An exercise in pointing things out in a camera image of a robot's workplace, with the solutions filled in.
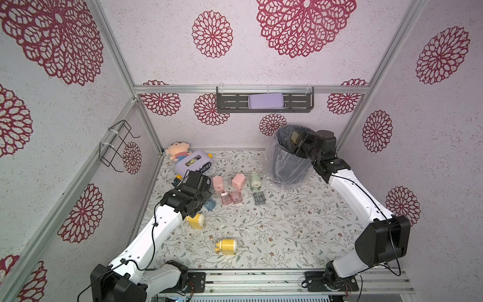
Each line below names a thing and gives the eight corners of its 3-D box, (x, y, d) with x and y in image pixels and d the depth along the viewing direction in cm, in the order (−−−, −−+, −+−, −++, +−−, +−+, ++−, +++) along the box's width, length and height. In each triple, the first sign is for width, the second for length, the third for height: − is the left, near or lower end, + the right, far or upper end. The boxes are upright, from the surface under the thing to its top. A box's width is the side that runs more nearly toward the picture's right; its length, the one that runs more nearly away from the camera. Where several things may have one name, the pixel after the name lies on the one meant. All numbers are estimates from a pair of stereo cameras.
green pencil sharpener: (250, 191, 103) (251, 182, 97) (250, 182, 107) (251, 172, 101) (260, 191, 103) (261, 182, 97) (259, 182, 107) (260, 172, 101)
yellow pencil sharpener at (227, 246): (216, 255, 83) (214, 249, 76) (217, 245, 85) (215, 239, 78) (237, 255, 83) (237, 249, 76) (237, 245, 85) (237, 239, 78)
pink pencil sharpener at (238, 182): (230, 188, 105) (230, 181, 99) (239, 179, 108) (239, 172, 103) (238, 193, 102) (238, 186, 97) (247, 184, 106) (247, 177, 101)
